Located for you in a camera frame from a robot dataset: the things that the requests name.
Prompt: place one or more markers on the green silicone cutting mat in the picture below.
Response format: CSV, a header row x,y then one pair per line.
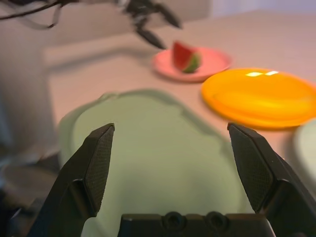
x,y
160,148

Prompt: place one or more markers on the yellow round plate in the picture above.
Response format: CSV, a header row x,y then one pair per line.
x,y
259,98

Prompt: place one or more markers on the pink round plate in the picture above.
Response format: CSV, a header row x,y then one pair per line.
x,y
212,61

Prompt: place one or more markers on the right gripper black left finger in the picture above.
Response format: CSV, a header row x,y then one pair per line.
x,y
81,185

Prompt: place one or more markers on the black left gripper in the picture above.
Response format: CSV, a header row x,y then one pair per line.
x,y
139,10

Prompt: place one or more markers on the mint green round plate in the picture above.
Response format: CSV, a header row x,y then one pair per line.
x,y
307,150

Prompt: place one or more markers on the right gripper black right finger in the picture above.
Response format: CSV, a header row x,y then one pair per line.
x,y
271,182

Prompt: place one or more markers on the toy watermelon slice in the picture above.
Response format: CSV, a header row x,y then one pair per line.
x,y
184,58

